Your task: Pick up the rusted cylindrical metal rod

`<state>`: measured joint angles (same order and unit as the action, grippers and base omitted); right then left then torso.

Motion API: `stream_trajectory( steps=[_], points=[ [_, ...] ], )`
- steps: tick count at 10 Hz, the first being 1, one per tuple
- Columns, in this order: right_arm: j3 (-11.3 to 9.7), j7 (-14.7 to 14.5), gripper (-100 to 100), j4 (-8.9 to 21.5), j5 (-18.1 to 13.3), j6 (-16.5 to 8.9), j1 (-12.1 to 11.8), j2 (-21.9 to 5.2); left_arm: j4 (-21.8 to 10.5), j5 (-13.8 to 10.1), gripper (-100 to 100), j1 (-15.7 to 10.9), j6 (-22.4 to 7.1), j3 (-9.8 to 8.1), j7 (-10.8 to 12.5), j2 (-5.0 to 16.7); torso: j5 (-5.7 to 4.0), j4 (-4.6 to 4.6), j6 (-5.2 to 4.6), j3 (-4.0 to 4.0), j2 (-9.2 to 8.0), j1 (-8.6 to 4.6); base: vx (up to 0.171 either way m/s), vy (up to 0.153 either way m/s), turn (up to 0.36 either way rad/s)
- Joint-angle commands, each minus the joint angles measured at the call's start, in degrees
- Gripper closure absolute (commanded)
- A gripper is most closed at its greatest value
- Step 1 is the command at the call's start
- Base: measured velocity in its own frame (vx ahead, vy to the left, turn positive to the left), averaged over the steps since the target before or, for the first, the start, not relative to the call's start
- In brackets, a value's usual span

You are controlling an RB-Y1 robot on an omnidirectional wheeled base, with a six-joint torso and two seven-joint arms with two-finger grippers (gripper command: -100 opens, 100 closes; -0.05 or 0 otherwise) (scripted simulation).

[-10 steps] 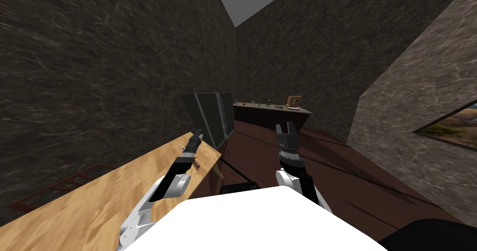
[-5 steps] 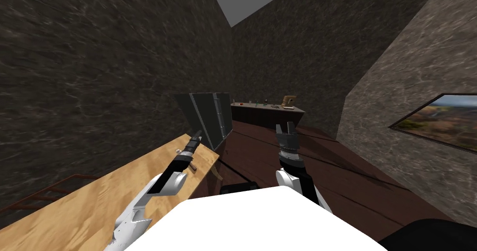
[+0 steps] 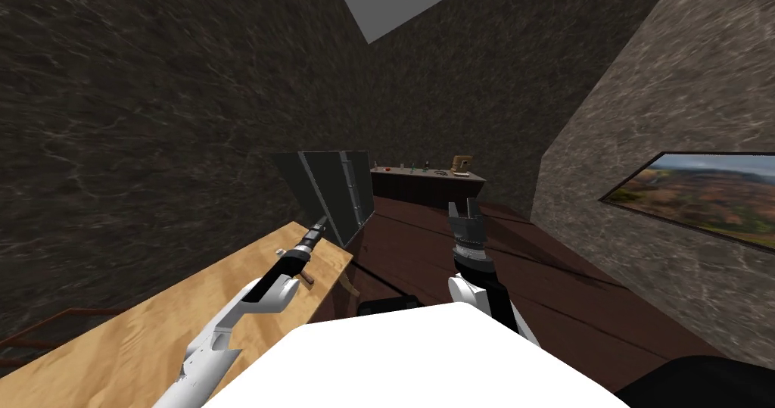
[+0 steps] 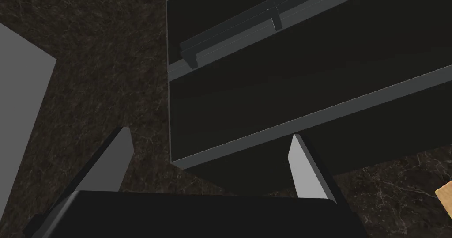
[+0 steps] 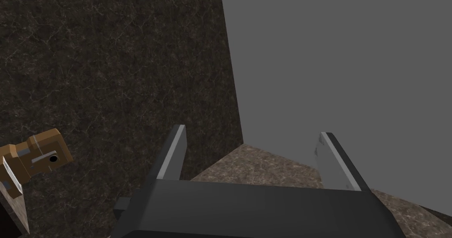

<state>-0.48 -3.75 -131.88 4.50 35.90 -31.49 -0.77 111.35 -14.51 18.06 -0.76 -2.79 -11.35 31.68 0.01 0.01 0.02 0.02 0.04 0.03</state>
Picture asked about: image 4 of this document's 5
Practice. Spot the light wooden furniture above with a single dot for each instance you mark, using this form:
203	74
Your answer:
445	197

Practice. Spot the black oven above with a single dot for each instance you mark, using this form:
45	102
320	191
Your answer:
282	89

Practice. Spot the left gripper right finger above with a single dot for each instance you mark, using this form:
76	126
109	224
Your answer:
306	174

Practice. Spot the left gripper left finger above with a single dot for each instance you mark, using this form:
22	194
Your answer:
107	171

